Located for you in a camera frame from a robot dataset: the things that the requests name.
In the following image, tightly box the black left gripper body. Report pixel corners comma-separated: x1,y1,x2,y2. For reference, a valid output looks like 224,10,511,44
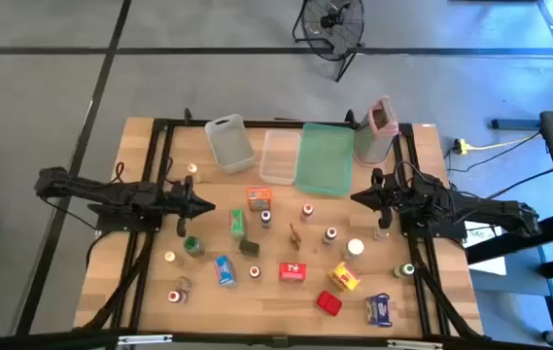
166,175,194,238

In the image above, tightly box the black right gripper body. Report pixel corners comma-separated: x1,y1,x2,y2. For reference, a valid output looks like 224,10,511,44
371,168,403,230

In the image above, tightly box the green lid spice jar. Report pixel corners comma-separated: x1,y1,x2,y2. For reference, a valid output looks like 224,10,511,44
183,235,206,259

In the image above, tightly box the green mini cereal box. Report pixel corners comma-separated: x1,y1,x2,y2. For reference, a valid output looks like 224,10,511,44
228,208,248,240

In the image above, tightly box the white lid spice jar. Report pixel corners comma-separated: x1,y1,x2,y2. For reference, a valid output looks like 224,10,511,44
342,237,365,262

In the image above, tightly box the orange mini cereal box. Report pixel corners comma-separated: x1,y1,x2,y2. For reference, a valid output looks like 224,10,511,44
247,187,273,212

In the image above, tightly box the yellow Corn Pops box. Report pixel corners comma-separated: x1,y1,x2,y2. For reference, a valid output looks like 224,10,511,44
328,261,362,293

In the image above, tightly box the red Froot Loops box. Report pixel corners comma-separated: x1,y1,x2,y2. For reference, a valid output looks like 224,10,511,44
278,262,308,282

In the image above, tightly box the red plastic box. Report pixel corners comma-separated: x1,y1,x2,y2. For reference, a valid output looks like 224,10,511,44
315,290,343,317

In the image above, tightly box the green plastic tray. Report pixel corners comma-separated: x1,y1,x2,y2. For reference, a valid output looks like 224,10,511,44
294,122,356,198

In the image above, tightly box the dark green small box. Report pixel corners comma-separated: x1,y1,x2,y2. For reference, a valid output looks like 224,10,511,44
238,238,260,258

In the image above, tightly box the blue Rice Krispies box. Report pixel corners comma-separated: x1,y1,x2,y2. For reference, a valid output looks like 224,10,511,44
213,255,237,288

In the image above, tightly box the green food colouring bottle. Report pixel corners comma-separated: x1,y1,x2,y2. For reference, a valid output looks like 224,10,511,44
393,262,416,280

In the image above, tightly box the clear plastic container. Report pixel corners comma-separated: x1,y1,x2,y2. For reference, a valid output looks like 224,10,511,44
259,128,302,187

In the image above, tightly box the navy mini cereal box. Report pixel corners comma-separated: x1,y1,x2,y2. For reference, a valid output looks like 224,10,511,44
363,293,394,329

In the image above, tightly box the white paper sheet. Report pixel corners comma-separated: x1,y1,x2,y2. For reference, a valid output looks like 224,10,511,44
464,221,508,277

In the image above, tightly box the blue metal floor beam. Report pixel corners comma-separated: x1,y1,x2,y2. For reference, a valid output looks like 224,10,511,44
491,118,544,130

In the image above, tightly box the black floor fan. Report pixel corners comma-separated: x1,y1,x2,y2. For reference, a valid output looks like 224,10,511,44
291,0,367,83

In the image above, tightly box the black aluminium crossbar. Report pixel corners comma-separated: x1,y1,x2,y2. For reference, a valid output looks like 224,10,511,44
0,326,553,350

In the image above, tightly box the grey translucent handled bin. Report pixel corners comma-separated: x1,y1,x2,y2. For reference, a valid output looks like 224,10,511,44
204,113,257,175

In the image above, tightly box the black aluminium table frame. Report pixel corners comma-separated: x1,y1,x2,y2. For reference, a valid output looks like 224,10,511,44
74,107,486,341

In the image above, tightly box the yellow extension cord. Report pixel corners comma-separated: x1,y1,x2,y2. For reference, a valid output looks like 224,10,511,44
453,130,544,156

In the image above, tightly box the silver metal bracket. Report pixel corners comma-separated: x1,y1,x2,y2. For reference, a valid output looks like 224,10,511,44
117,333,174,347
386,338,445,350

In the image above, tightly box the black floor cable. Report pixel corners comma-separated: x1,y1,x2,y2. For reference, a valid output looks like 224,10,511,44
484,159,553,200

